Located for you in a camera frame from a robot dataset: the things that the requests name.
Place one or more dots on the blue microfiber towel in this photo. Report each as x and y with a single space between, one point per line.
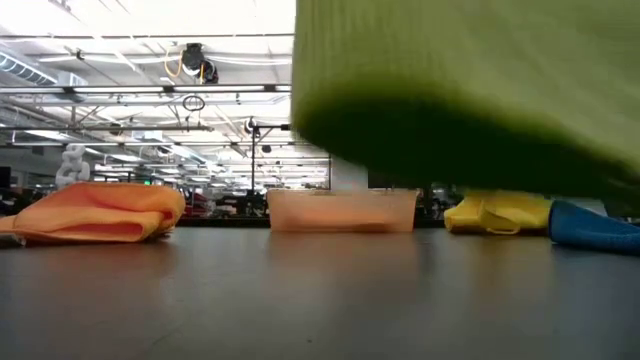
590 227

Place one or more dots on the orange translucent plastic bin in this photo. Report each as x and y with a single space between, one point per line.
340 200

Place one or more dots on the white robot figure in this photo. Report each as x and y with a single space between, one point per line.
72 167

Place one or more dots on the white building column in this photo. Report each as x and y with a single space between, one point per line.
347 177

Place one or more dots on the yellow microfiber towel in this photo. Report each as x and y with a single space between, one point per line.
510 215

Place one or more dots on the green microfiber towel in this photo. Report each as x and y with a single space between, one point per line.
450 75

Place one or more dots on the silver air duct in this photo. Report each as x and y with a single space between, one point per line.
25 70

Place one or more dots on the black metal frame stand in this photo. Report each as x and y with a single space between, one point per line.
253 165

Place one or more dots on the ceiling strip light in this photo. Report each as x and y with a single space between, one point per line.
220 89
120 89
282 89

